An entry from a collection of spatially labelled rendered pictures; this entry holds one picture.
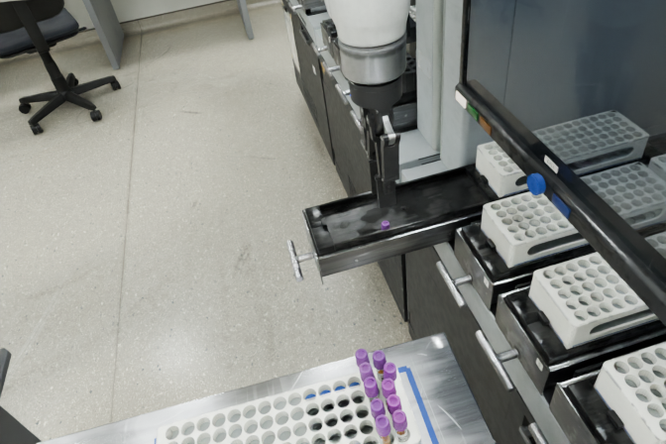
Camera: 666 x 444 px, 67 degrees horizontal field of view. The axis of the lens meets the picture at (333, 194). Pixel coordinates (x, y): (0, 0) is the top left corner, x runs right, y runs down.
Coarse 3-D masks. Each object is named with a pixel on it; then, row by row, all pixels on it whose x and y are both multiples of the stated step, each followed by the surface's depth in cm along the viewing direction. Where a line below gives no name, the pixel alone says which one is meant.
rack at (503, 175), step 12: (492, 144) 96; (480, 156) 96; (492, 156) 93; (504, 156) 94; (480, 168) 97; (492, 168) 92; (504, 168) 91; (516, 168) 92; (492, 180) 93; (504, 180) 90; (516, 180) 96; (504, 192) 92
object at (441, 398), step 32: (384, 352) 71; (416, 352) 70; (448, 352) 70; (256, 384) 70; (288, 384) 69; (352, 384) 68; (416, 384) 67; (448, 384) 66; (160, 416) 68; (192, 416) 67; (416, 416) 64; (448, 416) 63; (480, 416) 63
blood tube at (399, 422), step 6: (396, 414) 53; (402, 414) 52; (396, 420) 52; (402, 420) 52; (396, 426) 52; (402, 426) 52; (396, 432) 54; (402, 432) 54; (396, 438) 55; (402, 438) 55
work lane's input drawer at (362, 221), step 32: (416, 192) 98; (448, 192) 96; (480, 192) 95; (320, 224) 92; (352, 224) 93; (416, 224) 90; (448, 224) 90; (320, 256) 88; (352, 256) 89; (384, 256) 91
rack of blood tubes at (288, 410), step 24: (336, 384) 62; (360, 384) 62; (240, 408) 61; (264, 408) 61; (288, 408) 60; (312, 408) 65; (336, 408) 59; (360, 408) 60; (408, 408) 58; (168, 432) 60; (192, 432) 59; (216, 432) 59; (240, 432) 60; (264, 432) 58; (288, 432) 59; (312, 432) 57; (336, 432) 58; (360, 432) 57; (408, 432) 56
